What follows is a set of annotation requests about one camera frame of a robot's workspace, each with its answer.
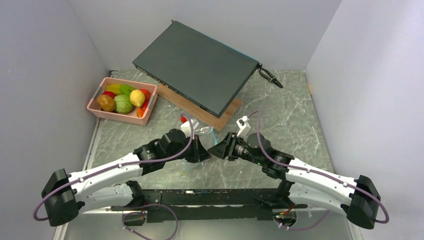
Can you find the black cable connector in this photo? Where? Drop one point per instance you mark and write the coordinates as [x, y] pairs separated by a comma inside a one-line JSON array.
[[266, 74]]

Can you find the wooden board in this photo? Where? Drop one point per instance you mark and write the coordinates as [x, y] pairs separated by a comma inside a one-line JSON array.
[[202, 115]]

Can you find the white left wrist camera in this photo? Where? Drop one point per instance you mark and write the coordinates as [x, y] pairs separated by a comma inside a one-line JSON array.
[[185, 126]]

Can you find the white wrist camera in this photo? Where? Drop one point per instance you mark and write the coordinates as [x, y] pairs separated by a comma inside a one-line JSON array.
[[244, 126], [185, 126]]

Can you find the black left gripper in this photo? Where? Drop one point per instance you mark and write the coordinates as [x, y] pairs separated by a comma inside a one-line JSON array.
[[199, 153]]

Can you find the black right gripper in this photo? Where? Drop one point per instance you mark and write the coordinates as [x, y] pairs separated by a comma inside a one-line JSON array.
[[219, 149]]

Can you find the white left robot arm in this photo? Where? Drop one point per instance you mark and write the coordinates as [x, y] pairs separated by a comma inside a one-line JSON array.
[[66, 195]]

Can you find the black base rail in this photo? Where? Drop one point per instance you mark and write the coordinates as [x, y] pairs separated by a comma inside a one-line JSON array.
[[161, 205]]

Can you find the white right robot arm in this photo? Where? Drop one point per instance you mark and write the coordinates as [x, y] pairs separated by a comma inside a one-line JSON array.
[[302, 184]]

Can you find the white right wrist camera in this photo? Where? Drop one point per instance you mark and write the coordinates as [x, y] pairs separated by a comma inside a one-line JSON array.
[[244, 126]]

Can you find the red tomato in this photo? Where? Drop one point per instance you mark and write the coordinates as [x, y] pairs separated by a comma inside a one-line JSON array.
[[146, 94]]

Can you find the red apple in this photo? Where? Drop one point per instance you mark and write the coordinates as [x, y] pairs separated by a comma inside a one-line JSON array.
[[109, 93]]

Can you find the yellow lemon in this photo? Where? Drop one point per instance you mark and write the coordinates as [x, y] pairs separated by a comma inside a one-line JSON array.
[[137, 97]]

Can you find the green cabbage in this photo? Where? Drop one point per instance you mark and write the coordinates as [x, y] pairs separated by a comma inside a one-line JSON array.
[[123, 104]]

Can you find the pink plastic basket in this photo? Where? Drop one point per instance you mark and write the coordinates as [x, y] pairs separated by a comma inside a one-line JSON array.
[[131, 117]]

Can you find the brown potato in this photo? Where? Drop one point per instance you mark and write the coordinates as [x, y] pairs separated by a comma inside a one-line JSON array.
[[106, 103]]

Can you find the green star fruit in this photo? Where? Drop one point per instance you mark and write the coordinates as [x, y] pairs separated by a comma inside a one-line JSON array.
[[126, 89]]

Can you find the dark grey network switch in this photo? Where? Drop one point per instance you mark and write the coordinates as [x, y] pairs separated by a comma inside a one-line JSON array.
[[201, 69]]

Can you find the orange red pepper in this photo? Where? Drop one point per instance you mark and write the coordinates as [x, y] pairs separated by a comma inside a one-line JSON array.
[[142, 109]]

